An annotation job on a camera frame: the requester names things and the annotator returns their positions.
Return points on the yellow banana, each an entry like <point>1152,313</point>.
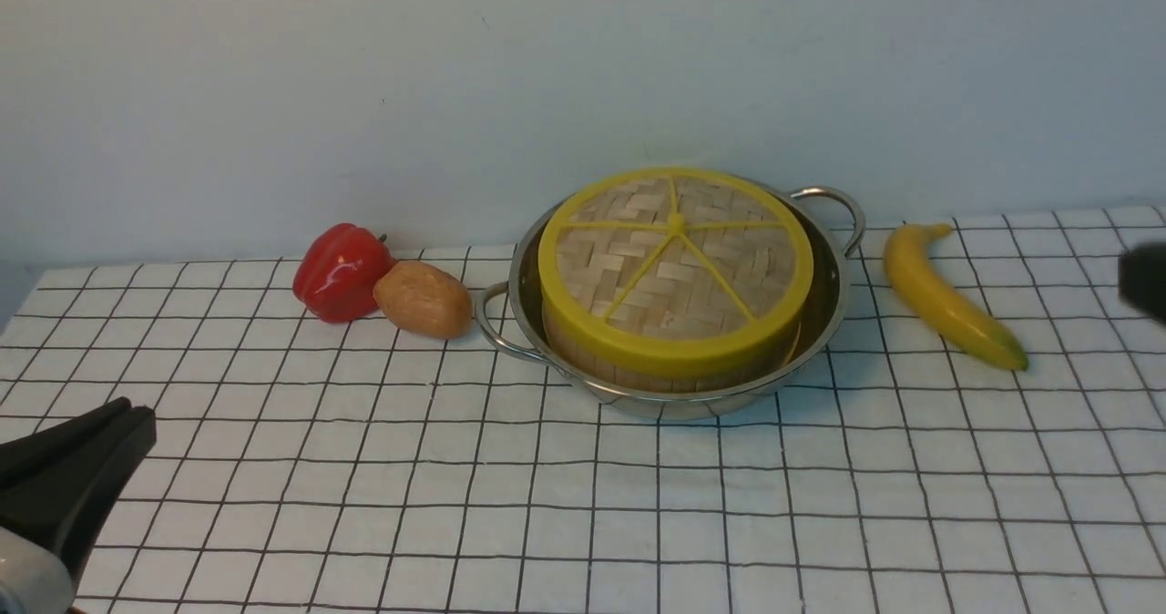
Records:
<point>937,303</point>

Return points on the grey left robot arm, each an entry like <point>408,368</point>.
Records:
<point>33,581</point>

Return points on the red bell pepper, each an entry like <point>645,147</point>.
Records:
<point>336,276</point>

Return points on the white checkered tablecloth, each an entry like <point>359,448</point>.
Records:
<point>307,468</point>

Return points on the bamboo steamer basket yellow rim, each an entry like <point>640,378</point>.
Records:
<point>684,368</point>

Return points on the stainless steel two-handled pot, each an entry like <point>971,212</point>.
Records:
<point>823,314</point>

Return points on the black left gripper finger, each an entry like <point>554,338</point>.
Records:
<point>59,485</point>

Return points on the woven bamboo steamer lid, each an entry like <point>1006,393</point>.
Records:
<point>677,254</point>

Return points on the brown bread roll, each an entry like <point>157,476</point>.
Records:
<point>422,299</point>

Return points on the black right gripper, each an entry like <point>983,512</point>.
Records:
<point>1142,280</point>

